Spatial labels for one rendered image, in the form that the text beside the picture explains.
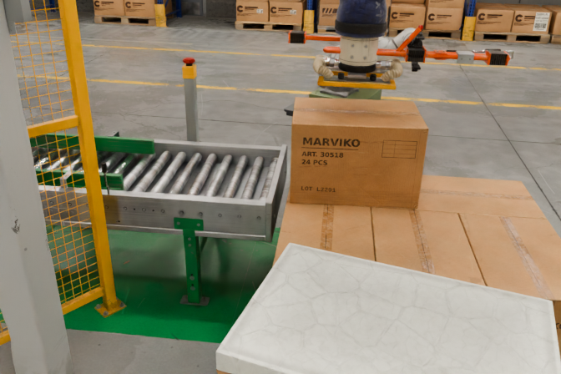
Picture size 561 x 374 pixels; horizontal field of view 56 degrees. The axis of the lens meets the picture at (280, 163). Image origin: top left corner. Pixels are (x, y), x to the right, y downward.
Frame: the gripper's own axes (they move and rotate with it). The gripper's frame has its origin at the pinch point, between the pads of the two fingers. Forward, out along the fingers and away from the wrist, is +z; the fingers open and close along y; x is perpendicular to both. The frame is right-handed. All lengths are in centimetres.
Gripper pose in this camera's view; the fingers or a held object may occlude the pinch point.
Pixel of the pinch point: (418, 53)
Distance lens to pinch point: 249.5
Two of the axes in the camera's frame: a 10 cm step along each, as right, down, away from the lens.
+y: -0.2, 9.1, 4.1
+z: -1.1, 4.1, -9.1
